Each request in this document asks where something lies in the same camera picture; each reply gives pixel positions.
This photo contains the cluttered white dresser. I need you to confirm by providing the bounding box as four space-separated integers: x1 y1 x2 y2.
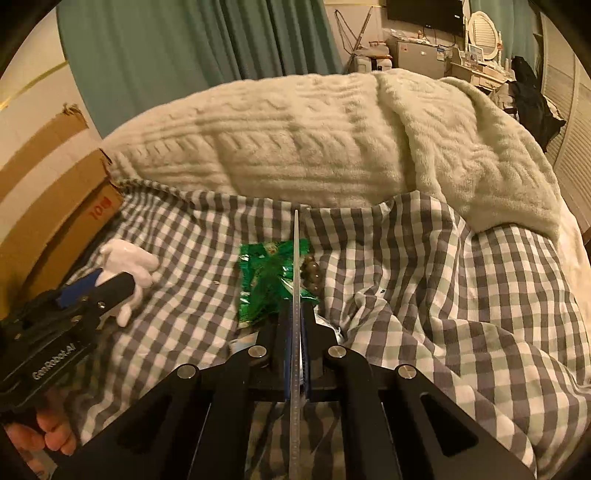
445 46 515 100

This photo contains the person's left hand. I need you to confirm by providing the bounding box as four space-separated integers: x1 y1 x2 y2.
4 405 78 464

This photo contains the large brown cardboard box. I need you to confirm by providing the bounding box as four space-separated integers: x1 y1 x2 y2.
0 104 125 319

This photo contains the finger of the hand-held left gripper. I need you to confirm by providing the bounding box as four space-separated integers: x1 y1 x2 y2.
78 272 136 324
54 270 105 309

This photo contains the white louvred closet door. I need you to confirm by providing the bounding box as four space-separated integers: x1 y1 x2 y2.
538 11 591 259

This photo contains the green snack packet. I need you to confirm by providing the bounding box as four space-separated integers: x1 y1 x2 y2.
236 239 320 329

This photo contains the white plush toy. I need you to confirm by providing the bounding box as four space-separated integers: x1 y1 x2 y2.
99 239 160 328

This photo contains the white oval mirror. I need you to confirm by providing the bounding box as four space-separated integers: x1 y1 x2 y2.
466 10 502 62

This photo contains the green curtain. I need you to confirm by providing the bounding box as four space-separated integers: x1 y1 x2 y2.
468 0 542 63
58 0 345 139

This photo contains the folding clothes rack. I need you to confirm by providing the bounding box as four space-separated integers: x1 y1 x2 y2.
333 7 377 72

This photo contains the brown bead bracelet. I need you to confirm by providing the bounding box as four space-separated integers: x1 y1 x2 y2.
300 256 325 294

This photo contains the grey checked bedsheet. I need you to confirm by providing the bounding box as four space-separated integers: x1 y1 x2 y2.
44 178 591 480

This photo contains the black garment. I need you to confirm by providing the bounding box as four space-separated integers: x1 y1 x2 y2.
508 56 566 153

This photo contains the black flat television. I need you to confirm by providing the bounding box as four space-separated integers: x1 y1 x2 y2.
386 0 465 35

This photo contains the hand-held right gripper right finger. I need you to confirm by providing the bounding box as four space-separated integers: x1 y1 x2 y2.
299 305 539 480

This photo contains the cream cable-knit blanket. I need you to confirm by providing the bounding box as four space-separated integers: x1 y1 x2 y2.
99 69 575 245

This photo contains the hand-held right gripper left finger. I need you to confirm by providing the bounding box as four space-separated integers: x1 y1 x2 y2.
48 310 294 480

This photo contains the small white fridge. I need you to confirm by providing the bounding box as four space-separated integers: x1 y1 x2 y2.
396 39 446 79

